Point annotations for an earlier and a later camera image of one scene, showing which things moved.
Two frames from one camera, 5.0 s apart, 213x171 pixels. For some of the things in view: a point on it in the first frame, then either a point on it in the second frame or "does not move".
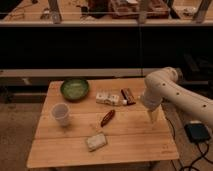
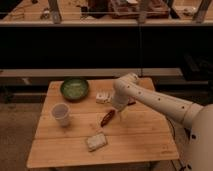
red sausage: [107, 118] does not move
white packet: [103, 97] does not move
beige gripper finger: [153, 115] -> [123, 113]
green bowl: [74, 90] does not move
